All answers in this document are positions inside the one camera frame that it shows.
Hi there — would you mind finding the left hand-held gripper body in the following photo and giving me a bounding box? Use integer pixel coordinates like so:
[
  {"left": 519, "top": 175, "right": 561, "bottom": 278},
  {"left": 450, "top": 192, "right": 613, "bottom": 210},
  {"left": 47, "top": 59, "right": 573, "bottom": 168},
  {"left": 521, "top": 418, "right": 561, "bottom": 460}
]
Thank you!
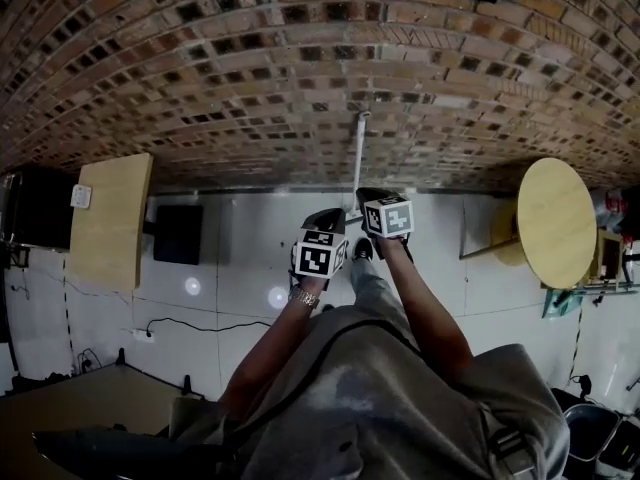
[{"left": 289, "top": 206, "right": 350, "bottom": 280}]

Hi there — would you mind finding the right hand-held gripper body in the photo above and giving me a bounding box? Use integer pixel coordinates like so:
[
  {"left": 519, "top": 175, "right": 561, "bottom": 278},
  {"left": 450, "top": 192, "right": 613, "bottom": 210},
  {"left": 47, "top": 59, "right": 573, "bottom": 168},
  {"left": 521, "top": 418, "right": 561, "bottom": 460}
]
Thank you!
[{"left": 354, "top": 186, "right": 416, "bottom": 242}]

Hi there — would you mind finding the person's left forearm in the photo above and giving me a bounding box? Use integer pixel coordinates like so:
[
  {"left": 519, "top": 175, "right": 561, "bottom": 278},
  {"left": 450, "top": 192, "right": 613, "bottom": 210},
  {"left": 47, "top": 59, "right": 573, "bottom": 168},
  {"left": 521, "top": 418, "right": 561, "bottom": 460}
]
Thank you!
[{"left": 218, "top": 273, "right": 333, "bottom": 419}]

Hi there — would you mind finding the person's right forearm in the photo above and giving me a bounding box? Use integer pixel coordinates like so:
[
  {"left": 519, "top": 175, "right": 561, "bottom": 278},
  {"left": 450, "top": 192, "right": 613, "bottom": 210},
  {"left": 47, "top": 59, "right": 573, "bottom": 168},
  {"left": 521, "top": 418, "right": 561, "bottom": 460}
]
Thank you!
[{"left": 373, "top": 234, "right": 475, "bottom": 384}]

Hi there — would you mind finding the silver wristwatch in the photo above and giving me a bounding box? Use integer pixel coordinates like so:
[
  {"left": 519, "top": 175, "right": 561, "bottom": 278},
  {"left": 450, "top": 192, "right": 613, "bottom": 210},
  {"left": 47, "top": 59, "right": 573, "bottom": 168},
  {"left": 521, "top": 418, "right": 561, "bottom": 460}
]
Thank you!
[{"left": 287, "top": 285, "right": 322, "bottom": 311}]

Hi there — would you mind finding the person's black shoe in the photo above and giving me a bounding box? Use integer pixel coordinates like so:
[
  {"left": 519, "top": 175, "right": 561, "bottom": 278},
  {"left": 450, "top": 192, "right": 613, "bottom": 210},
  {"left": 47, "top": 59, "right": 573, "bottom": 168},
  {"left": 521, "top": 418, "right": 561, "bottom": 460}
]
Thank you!
[{"left": 351, "top": 236, "right": 375, "bottom": 265}]

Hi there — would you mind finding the person's grey trouser leg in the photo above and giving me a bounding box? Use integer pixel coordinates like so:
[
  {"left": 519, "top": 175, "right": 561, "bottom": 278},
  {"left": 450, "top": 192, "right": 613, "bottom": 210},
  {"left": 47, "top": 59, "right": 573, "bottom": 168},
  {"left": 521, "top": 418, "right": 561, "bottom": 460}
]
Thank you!
[{"left": 348, "top": 256, "right": 419, "bottom": 352}]

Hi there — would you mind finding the black box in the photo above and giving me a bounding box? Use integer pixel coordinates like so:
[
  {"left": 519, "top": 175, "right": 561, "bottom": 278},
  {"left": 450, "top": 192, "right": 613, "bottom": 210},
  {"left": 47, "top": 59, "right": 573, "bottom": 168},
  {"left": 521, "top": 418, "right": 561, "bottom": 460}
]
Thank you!
[{"left": 151, "top": 203, "right": 205, "bottom": 267}]

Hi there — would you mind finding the round wooden table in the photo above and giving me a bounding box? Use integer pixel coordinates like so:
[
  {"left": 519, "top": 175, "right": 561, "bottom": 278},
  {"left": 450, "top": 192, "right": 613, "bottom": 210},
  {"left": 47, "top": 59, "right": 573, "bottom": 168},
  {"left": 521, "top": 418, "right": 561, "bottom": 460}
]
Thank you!
[{"left": 458, "top": 156, "right": 599, "bottom": 290}]

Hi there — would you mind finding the person's grey shirt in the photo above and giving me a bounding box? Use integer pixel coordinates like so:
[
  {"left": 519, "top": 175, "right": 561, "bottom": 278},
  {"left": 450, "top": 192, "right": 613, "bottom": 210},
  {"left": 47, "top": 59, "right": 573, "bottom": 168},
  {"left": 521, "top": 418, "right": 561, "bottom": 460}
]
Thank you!
[{"left": 169, "top": 304, "right": 572, "bottom": 480}]

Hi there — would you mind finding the green crate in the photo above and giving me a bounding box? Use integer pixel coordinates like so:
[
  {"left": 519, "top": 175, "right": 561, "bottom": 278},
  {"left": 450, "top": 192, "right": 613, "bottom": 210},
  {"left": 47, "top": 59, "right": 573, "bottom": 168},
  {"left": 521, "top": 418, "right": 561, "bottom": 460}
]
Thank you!
[{"left": 542, "top": 287, "right": 584, "bottom": 321}]

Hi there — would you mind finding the rectangular wooden table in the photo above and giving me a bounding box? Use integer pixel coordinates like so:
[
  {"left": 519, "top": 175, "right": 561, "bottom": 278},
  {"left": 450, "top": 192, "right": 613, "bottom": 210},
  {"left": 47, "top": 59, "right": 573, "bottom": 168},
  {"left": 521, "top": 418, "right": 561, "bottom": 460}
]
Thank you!
[{"left": 65, "top": 152, "right": 154, "bottom": 291}]

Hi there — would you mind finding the small wooden stool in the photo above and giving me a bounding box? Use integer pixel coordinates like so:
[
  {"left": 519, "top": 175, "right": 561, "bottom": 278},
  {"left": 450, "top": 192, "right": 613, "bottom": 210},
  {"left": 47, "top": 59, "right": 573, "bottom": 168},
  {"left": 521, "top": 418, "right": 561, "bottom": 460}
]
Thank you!
[{"left": 589, "top": 227, "right": 626, "bottom": 287}]

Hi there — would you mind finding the red bag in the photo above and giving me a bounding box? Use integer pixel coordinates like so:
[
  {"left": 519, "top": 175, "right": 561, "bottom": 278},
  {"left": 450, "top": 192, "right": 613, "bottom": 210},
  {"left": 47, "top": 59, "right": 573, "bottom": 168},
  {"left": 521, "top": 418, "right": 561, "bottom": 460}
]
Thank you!
[{"left": 602, "top": 188, "right": 632, "bottom": 219}]

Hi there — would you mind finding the white card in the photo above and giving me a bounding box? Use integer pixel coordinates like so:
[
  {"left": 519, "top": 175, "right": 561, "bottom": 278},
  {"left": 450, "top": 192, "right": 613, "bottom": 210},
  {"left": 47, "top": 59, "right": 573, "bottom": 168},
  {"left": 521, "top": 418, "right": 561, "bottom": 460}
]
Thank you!
[{"left": 70, "top": 183, "right": 93, "bottom": 210}]

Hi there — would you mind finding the grey desk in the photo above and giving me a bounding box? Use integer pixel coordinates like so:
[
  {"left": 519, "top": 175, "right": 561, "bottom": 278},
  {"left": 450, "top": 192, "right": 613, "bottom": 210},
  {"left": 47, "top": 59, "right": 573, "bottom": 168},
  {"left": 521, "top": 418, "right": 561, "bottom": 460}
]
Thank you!
[{"left": 0, "top": 360, "right": 206, "bottom": 469}]

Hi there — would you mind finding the black chair back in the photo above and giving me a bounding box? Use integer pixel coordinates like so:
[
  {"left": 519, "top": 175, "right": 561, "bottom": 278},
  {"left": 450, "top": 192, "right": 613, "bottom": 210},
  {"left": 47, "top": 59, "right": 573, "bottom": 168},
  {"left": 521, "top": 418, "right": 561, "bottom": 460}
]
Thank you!
[{"left": 31, "top": 427, "right": 236, "bottom": 480}]

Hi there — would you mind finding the black cabinet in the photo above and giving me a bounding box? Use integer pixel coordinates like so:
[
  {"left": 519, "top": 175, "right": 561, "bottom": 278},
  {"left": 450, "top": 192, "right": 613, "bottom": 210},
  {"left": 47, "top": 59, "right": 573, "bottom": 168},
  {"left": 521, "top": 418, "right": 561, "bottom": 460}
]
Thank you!
[{"left": 0, "top": 168, "right": 82, "bottom": 254}]

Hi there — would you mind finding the grey waste bin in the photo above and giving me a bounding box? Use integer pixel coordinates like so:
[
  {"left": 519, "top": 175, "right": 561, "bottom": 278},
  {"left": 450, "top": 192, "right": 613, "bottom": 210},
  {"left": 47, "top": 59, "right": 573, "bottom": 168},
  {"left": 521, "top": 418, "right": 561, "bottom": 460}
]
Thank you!
[{"left": 563, "top": 402, "right": 622, "bottom": 476}]

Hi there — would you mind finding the white waste bin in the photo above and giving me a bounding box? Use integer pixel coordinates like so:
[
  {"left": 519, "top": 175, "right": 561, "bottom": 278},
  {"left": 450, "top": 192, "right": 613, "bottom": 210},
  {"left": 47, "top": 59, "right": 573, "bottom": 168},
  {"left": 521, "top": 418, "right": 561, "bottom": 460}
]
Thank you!
[{"left": 593, "top": 417, "right": 640, "bottom": 480}]

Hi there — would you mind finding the black power cable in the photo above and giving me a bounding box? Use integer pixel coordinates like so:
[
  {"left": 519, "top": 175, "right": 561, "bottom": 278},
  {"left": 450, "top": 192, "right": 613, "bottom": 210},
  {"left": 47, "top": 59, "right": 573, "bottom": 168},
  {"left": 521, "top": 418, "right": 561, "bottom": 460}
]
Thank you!
[{"left": 144, "top": 316, "right": 275, "bottom": 335}]

